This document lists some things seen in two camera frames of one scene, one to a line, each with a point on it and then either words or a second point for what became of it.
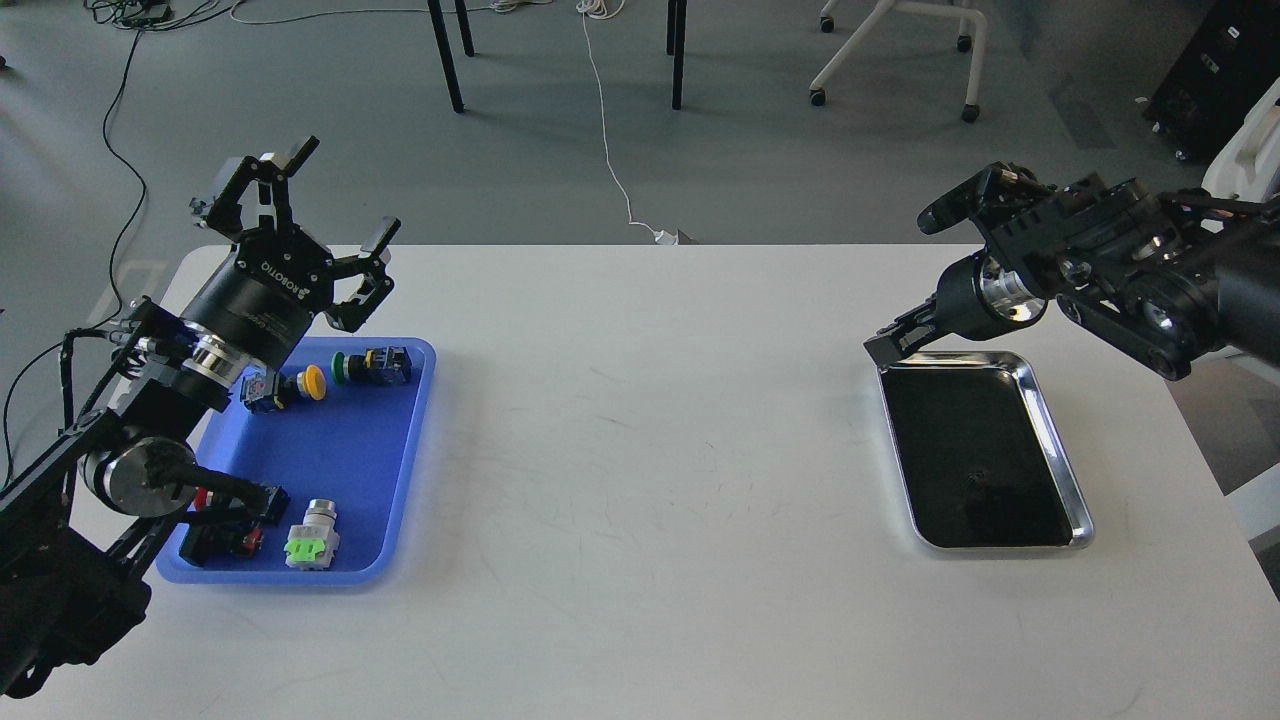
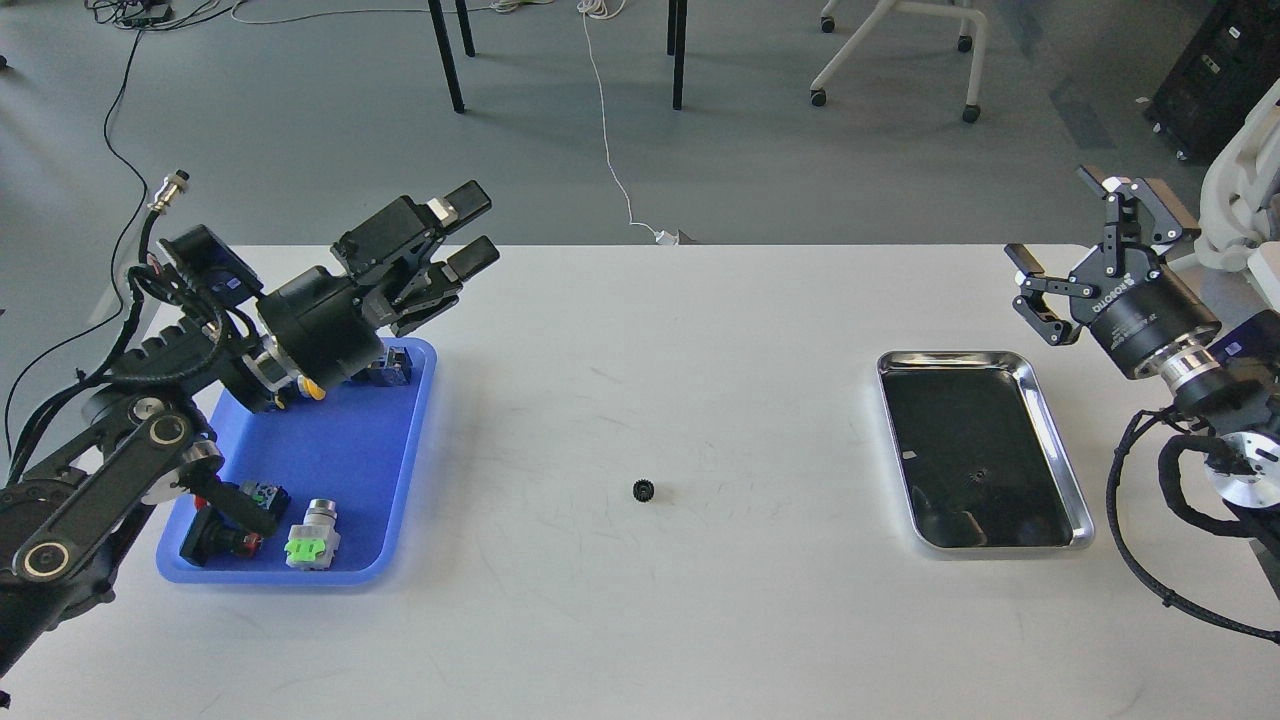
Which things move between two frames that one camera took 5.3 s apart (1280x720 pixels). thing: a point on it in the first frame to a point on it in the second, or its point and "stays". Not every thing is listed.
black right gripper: x=956 y=307 to x=1130 y=313
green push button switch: x=390 y=365 stays
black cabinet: x=1230 y=59 stays
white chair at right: x=1246 y=165 stays
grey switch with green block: x=315 y=543 stays
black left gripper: x=269 y=289 to x=321 y=323
